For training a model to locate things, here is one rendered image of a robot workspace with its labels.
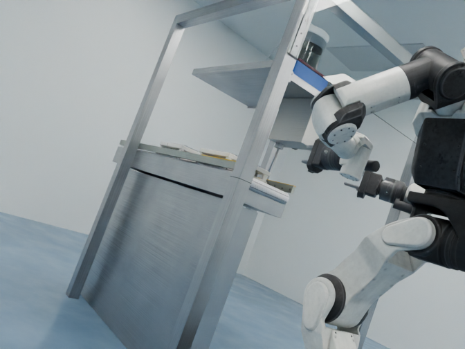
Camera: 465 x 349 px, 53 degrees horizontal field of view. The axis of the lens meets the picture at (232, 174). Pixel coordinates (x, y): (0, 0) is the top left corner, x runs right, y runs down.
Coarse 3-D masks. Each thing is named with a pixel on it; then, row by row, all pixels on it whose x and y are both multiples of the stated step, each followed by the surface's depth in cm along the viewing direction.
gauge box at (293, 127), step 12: (288, 108) 205; (300, 108) 198; (276, 120) 208; (288, 120) 202; (300, 120) 195; (276, 132) 205; (288, 132) 199; (300, 132) 193; (312, 132) 193; (288, 144) 204; (300, 144) 195; (312, 144) 194
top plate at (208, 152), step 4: (204, 152) 209; (208, 152) 206; (212, 152) 203; (216, 152) 201; (220, 152) 198; (224, 152) 196; (220, 156) 201; (224, 156) 196; (228, 156) 193; (232, 156) 194; (236, 156) 195; (232, 160) 197; (236, 160) 195; (260, 168) 203; (260, 172) 205; (264, 172) 205; (268, 172) 206; (268, 176) 207
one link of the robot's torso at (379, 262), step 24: (384, 240) 126; (408, 240) 121; (432, 240) 118; (360, 264) 134; (384, 264) 127; (408, 264) 134; (336, 288) 135; (360, 288) 132; (384, 288) 135; (336, 312) 133; (360, 312) 137
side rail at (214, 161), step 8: (120, 144) 284; (144, 144) 257; (160, 152) 238; (168, 152) 231; (176, 152) 224; (184, 152) 219; (192, 160) 211; (200, 160) 205; (208, 160) 200; (216, 160) 195; (224, 160) 190; (232, 168) 184
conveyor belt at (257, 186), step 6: (138, 150) 264; (168, 156) 233; (192, 162) 213; (222, 168) 192; (258, 180) 184; (252, 186) 181; (258, 186) 183; (264, 186) 185; (270, 186) 187; (258, 192) 185; (264, 192) 185; (270, 192) 187; (276, 192) 189; (282, 192) 192; (270, 198) 190; (276, 198) 190; (282, 198) 191; (288, 198) 193
